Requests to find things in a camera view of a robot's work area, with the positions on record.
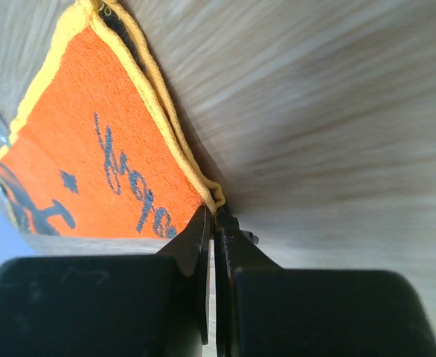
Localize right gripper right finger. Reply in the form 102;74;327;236
214;208;436;356

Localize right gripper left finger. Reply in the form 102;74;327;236
0;207;211;356

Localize orange grey towel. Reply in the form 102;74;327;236
0;1;225;239

